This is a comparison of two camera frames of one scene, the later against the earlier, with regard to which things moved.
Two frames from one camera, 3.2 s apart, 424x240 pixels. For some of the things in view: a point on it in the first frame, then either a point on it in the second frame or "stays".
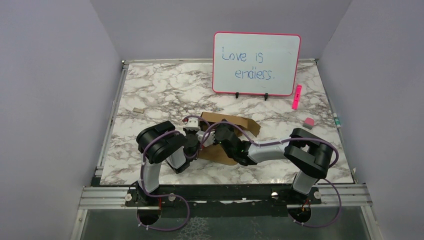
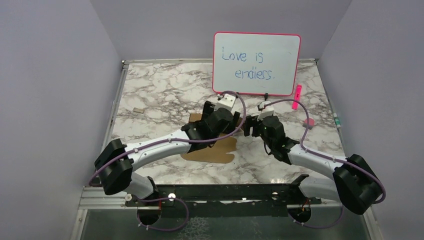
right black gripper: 229,127 -> 252,121
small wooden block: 139,110 stays
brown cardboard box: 214,153 stays
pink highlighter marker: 297,95 stays
